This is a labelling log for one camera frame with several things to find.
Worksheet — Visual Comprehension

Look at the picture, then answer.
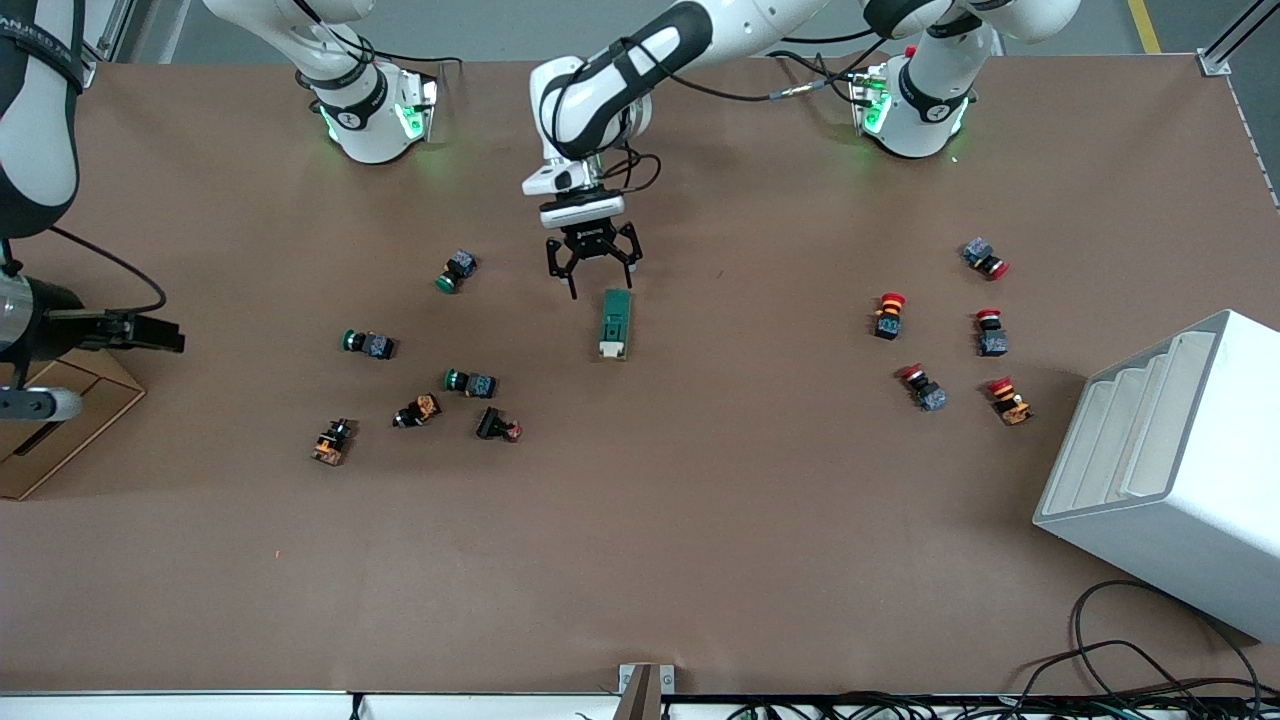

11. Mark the grey metal table bracket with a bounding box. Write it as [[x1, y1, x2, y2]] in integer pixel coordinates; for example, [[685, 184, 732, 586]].
[[618, 663, 676, 720]]

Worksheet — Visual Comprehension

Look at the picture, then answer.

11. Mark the red button orange contact block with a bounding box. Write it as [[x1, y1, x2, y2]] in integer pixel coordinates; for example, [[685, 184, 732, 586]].
[[987, 376, 1034, 427]]

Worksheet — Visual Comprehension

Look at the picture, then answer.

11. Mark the black cable bundle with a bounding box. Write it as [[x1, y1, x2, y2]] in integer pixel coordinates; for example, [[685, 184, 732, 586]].
[[730, 640, 1280, 720]]

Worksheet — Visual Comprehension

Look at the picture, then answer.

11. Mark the green load switch white handle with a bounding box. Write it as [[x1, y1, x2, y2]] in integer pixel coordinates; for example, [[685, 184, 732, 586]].
[[597, 288, 635, 362]]

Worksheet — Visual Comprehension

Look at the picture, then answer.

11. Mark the white slotted storage bin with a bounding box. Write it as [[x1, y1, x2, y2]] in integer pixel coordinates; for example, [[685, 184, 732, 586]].
[[1032, 309, 1280, 644]]

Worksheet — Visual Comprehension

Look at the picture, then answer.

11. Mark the black cable with metal connector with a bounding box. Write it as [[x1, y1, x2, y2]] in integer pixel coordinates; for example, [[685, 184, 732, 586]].
[[672, 40, 901, 103]]

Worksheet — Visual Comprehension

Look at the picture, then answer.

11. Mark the aluminium frame profile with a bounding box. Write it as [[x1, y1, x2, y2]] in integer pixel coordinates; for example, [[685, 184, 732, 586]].
[[80, 0, 137, 67], [1195, 0, 1280, 211]]

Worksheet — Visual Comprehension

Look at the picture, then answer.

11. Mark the brown cardboard box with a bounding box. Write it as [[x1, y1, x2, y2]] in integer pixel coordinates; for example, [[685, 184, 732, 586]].
[[0, 345, 147, 502]]

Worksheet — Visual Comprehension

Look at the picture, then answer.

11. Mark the white table edge rail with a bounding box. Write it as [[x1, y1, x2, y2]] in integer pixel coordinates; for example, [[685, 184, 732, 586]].
[[0, 688, 1280, 720]]

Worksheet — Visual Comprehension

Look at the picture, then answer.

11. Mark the black looped floor cable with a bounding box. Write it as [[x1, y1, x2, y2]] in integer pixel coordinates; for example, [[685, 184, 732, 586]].
[[1072, 580, 1263, 701]]

